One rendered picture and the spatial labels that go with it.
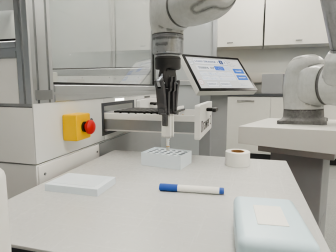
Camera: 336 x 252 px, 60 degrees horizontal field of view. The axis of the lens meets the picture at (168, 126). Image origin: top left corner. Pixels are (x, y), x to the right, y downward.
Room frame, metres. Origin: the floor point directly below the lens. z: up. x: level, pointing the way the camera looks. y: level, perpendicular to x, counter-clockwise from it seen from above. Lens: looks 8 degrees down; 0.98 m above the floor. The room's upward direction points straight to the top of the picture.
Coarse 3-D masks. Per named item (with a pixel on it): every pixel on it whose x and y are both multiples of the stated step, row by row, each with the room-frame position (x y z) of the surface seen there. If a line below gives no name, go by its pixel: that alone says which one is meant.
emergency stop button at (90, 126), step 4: (88, 120) 0.79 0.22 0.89; (92, 120) 0.80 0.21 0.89; (84, 124) 0.79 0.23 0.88; (88, 124) 0.78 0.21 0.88; (92, 124) 0.79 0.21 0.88; (84, 128) 0.79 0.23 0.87; (88, 128) 0.78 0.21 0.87; (92, 128) 0.79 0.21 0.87; (88, 132) 0.78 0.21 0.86; (92, 132) 0.79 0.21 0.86
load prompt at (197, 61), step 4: (196, 60) 1.97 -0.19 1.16; (200, 60) 1.99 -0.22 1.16; (204, 60) 2.01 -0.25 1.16; (208, 60) 2.03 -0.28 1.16; (212, 60) 2.05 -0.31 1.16; (216, 60) 2.07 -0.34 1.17; (220, 60) 2.10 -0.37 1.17; (224, 60) 2.12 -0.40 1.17; (216, 64) 2.04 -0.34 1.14; (220, 64) 2.06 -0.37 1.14; (224, 64) 2.09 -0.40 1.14
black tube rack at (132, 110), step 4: (128, 108) 1.14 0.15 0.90; (132, 108) 1.15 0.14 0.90; (136, 108) 1.14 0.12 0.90; (140, 108) 1.14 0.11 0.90; (144, 108) 1.14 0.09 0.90; (148, 108) 1.14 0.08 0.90; (152, 108) 1.14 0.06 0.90; (156, 108) 1.14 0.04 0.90; (120, 112) 1.05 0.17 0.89; (128, 112) 1.02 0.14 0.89; (132, 112) 1.02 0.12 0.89; (136, 112) 1.02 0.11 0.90; (140, 112) 1.01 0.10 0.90; (144, 112) 1.01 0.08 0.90; (148, 112) 1.00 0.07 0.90; (152, 112) 1.00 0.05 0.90; (156, 112) 1.00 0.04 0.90
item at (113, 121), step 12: (108, 120) 1.00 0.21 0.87; (120, 120) 0.99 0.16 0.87; (132, 120) 0.98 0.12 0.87; (144, 120) 0.97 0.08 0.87; (156, 120) 0.96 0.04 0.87; (180, 120) 0.93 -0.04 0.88; (192, 120) 0.92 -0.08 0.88; (156, 132) 0.96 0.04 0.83; (180, 132) 0.93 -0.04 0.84; (192, 132) 0.92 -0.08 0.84
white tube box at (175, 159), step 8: (144, 152) 0.82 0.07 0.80; (152, 152) 0.83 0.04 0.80; (160, 152) 0.83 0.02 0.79; (168, 152) 0.83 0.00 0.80; (176, 152) 0.83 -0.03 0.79; (184, 152) 0.83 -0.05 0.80; (144, 160) 0.82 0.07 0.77; (152, 160) 0.80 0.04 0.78; (160, 160) 0.79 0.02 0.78; (168, 160) 0.78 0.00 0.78; (176, 160) 0.77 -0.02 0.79; (184, 160) 0.79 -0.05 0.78; (176, 168) 0.77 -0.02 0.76
